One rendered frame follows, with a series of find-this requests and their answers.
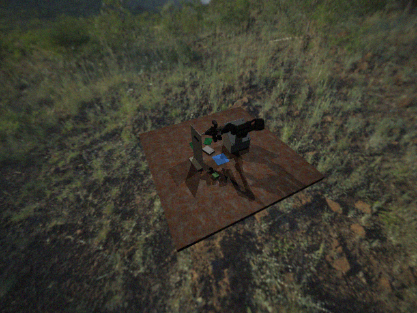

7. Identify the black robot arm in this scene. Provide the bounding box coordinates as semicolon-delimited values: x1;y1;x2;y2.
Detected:
216;118;265;140

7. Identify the blue flat square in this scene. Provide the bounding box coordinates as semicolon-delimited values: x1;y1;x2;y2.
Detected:
212;153;229;166

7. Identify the dark grey panel with socket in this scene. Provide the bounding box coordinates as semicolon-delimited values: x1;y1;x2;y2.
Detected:
189;125;203;171

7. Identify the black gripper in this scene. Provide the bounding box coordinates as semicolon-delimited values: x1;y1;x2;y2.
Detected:
205;120;224;142

